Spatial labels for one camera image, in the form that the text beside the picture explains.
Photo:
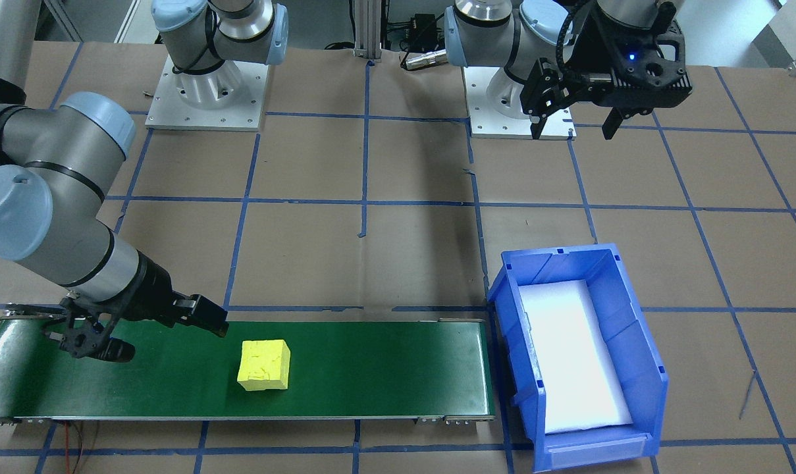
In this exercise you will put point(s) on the yellow foam block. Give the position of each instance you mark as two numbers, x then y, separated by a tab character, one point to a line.
264	365

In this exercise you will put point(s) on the white foam liner sheet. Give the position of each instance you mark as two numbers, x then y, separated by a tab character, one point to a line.
569	355

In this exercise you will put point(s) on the white square base plate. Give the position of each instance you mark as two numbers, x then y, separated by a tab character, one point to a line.
496	125
239	112

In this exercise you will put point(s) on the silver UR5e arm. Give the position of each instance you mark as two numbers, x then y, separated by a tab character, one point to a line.
55	164
483	33

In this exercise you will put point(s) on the black electronics box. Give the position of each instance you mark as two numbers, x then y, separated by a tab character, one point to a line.
424	26

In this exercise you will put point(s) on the blue plastic storage bin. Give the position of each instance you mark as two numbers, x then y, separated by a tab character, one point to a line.
641	368

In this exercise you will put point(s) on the silver metal cylinder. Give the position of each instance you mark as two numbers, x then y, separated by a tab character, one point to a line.
424	59

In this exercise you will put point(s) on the green conveyor belt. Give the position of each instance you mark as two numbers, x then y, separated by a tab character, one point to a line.
371	368

